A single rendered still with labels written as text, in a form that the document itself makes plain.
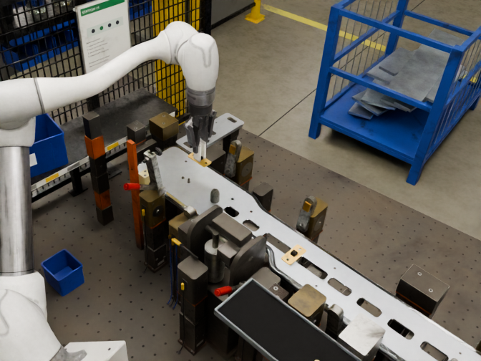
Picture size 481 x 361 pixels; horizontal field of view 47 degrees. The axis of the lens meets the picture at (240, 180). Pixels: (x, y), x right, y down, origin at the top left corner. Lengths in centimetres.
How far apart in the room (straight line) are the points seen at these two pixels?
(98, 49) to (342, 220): 116
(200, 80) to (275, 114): 243
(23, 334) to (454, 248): 159
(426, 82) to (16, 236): 275
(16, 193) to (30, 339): 43
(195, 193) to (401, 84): 206
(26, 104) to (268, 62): 334
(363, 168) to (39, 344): 262
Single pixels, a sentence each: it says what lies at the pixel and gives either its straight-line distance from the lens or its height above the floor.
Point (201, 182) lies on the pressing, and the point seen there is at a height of 100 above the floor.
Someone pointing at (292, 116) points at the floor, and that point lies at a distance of 407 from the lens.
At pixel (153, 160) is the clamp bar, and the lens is 170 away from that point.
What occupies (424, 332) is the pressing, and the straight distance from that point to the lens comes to 164.
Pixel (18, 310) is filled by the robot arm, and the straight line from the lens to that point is 155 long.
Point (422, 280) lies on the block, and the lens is 172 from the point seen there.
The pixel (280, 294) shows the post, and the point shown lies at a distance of 148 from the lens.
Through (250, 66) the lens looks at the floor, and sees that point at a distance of 462.
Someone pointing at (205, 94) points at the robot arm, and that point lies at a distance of 170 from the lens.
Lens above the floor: 227
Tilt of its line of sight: 41 degrees down
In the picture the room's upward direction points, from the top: 5 degrees clockwise
